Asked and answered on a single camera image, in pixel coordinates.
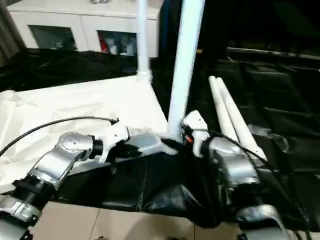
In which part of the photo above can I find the grey curtain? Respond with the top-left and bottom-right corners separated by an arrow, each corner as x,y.
0,0 -> 27,69

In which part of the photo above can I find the black work mat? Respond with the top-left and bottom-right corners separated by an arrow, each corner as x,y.
0,47 -> 320,230

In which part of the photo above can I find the black left wrist camera cable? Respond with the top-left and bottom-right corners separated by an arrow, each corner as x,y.
0,116 -> 121,156

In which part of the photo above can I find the white plastic table top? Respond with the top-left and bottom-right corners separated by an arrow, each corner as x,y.
0,72 -> 180,195

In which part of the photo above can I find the white glass-door cabinet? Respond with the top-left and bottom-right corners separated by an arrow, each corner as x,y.
6,0 -> 161,58

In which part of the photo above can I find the white plastic table leg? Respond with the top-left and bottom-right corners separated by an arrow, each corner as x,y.
214,77 -> 269,161
136,0 -> 154,79
208,76 -> 239,141
166,0 -> 207,141

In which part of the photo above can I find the dark metal rod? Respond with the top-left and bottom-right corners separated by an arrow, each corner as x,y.
226,46 -> 320,60

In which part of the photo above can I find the black case with gold label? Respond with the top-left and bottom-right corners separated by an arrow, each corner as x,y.
159,0 -> 229,66

